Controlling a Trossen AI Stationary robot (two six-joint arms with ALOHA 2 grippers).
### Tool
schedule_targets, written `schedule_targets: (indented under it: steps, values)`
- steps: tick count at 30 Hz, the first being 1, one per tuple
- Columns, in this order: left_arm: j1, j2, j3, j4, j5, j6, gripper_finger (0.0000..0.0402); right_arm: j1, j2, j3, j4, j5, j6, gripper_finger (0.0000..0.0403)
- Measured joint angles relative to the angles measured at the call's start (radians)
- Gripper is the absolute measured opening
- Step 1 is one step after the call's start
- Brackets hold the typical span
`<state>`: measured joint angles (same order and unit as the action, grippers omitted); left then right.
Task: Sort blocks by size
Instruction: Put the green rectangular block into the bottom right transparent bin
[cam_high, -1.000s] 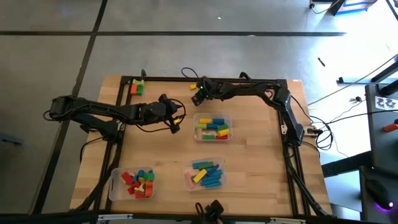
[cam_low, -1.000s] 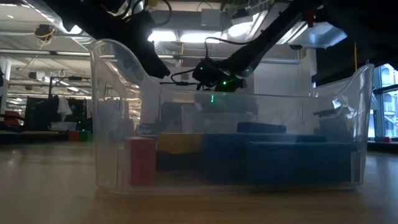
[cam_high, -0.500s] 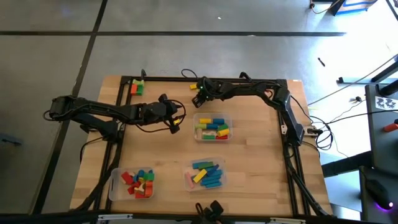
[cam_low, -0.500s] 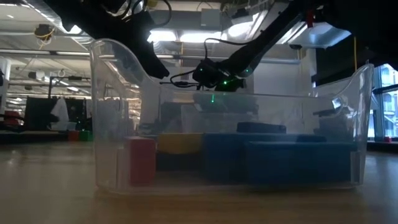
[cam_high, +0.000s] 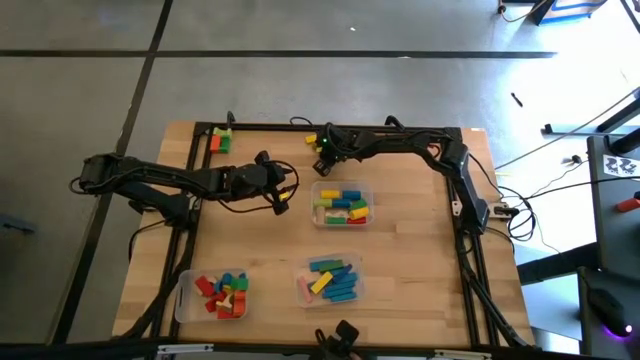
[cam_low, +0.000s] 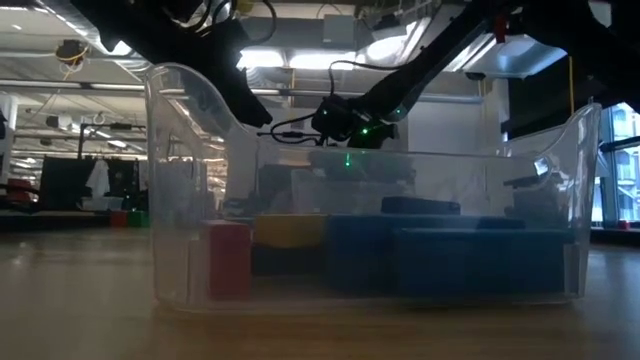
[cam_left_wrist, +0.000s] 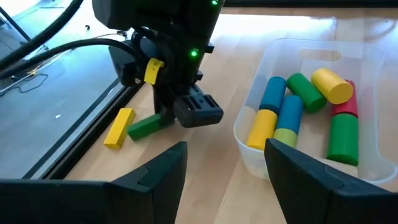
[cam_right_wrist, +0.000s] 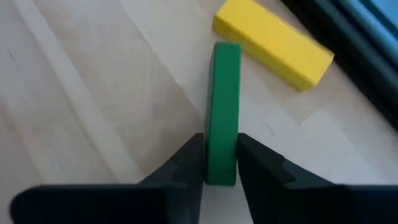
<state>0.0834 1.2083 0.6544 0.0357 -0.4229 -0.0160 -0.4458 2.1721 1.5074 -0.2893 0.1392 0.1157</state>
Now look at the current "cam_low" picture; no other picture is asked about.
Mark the black frame rig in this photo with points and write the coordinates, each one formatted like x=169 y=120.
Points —
x=120 y=127

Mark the red rectangular wooden block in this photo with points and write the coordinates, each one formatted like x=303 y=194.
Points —
x=118 y=219

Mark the yellow rectangular wooden block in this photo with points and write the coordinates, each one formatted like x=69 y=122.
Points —
x=290 y=231

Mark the pink rectangular wooden block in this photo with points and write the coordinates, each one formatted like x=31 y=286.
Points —
x=230 y=260

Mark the clear plastic bin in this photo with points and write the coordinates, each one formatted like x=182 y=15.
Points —
x=320 y=195
x=190 y=200

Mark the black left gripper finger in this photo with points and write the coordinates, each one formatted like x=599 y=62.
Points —
x=240 y=90

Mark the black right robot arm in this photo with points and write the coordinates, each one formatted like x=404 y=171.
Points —
x=425 y=70

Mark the ceiling light panel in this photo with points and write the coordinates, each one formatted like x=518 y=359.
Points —
x=300 y=60

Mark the wide silver ceiling duct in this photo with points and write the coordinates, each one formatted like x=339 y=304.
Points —
x=120 y=48

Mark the green rectangular wooden block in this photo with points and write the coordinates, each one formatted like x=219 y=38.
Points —
x=136 y=219

